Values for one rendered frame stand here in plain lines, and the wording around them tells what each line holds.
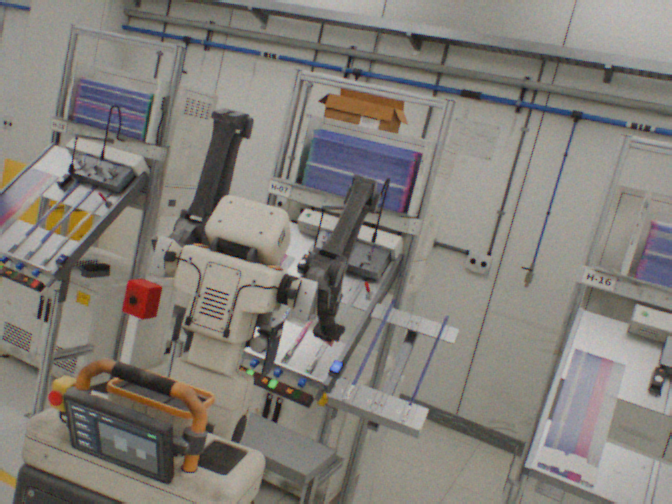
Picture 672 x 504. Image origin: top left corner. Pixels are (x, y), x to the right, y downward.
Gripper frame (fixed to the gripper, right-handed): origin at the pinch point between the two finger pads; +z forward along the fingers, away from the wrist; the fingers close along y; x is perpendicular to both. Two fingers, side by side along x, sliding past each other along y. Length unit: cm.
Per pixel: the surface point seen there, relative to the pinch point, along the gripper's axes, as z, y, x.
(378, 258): 14, 8, -55
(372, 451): 42.2, -19.6, 14.3
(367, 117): -2, 45, -125
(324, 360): 20.2, 7.7, -3.3
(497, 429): 199, -44, -95
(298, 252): 19, 45, -49
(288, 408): 62, 29, 3
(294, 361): 20.2, 18.4, 1.8
